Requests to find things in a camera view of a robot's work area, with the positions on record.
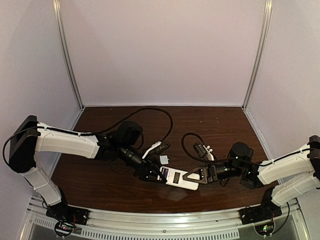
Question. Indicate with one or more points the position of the purple battery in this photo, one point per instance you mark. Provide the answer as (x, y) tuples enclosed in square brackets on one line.
[(165, 172)]

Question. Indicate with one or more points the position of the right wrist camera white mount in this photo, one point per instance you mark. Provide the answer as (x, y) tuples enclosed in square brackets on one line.
[(205, 152)]

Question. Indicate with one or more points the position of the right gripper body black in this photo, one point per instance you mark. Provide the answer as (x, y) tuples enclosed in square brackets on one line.
[(211, 173)]

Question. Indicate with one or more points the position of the right aluminium frame post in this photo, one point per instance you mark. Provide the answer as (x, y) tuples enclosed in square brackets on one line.
[(262, 41)]

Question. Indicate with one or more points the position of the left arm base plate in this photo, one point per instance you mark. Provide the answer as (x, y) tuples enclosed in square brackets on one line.
[(67, 216)]

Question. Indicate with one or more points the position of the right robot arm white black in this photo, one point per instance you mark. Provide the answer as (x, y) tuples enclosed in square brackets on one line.
[(303, 165)]

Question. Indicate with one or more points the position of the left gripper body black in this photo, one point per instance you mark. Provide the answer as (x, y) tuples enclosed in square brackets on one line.
[(144, 169)]

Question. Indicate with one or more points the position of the front aluminium rail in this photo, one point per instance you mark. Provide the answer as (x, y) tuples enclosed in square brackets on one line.
[(210, 225)]

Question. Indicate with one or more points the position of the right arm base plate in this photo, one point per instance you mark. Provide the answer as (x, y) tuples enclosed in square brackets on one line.
[(262, 212)]

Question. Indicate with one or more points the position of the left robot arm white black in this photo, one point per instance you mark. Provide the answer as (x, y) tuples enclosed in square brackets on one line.
[(33, 136)]

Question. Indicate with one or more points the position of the aluminium frame post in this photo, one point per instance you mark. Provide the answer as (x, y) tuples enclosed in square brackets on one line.
[(262, 41), (65, 53)]

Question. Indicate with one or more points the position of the white battery cover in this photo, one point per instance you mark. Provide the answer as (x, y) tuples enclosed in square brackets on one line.
[(164, 159)]

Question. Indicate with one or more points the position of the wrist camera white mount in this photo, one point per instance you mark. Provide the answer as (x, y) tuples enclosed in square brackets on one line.
[(156, 149), (205, 152)]

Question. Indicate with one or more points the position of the white remote control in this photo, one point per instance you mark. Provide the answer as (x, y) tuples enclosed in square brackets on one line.
[(175, 179)]

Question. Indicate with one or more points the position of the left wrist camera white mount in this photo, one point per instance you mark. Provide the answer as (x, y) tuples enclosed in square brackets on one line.
[(156, 149)]

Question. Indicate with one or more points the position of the left aluminium frame post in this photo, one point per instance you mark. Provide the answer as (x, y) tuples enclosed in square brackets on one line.
[(65, 53)]

